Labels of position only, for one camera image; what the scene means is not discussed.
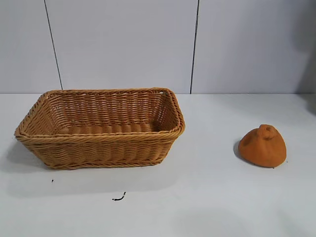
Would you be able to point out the rectangular brown wicker basket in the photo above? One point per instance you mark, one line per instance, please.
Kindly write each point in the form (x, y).
(98, 145)

